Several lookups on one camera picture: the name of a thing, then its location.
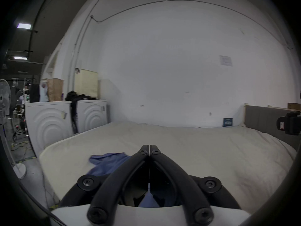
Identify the black garment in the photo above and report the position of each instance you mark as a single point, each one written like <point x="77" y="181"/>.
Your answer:
<point x="75" y="95"/>

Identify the paper sheet on wall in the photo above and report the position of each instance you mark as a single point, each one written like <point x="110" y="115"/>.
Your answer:
<point x="226" y="60"/>

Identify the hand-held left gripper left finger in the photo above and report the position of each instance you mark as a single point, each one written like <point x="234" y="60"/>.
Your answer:
<point x="122" y="176"/>

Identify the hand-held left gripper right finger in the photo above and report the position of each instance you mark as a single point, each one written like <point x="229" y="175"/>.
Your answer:
<point x="175" y="175"/>

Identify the bed with beige sheet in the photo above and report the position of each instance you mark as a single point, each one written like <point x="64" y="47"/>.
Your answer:
<point x="211" y="149"/>

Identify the brown paper bag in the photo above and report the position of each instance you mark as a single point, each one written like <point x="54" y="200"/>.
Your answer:
<point x="56" y="89"/>

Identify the brown carton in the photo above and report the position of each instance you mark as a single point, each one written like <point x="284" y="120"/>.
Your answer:
<point x="294" y="106"/>

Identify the small blue card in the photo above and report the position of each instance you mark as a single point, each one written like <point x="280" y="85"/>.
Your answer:
<point x="227" y="122"/>

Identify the beige window blind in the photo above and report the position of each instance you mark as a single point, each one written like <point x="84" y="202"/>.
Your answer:
<point x="89" y="83"/>

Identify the white standing fan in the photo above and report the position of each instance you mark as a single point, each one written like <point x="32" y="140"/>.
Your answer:
<point x="4" y="95"/>

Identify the dark blue shirt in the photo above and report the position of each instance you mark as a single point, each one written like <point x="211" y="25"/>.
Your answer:
<point x="108" y="163"/>

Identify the grey padded headboard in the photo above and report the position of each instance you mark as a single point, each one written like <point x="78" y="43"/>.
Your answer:
<point x="263" y="119"/>

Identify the white washing machine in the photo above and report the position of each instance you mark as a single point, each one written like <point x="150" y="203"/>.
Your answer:
<point x="47" y="126"/>
<point x="91" y="116"/>

